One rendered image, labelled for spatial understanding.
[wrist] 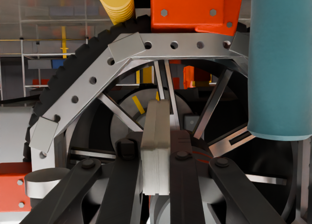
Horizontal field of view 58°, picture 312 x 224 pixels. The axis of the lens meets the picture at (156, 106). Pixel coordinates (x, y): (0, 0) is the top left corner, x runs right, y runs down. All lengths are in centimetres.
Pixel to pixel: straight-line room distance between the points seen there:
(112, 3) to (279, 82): 29
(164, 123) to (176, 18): 33
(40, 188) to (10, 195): 28
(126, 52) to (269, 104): 24
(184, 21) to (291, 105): 21
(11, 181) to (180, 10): 41
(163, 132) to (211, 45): 35
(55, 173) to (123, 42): 26
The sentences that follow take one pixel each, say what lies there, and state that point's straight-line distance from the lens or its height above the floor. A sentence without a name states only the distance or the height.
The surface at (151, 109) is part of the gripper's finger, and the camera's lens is 18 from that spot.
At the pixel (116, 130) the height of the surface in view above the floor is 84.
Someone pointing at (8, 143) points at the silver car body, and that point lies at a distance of 104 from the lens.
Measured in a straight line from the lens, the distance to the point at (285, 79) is 40.
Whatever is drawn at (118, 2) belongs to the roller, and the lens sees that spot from 51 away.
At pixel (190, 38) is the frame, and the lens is 49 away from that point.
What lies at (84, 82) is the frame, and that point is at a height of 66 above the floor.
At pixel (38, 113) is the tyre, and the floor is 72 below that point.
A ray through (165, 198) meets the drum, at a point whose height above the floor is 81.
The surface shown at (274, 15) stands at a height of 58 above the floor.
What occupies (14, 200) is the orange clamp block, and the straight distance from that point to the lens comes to 57.
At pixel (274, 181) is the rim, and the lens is 68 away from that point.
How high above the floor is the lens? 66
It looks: 6 degrees up
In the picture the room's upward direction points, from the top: 179 degrees clockwise
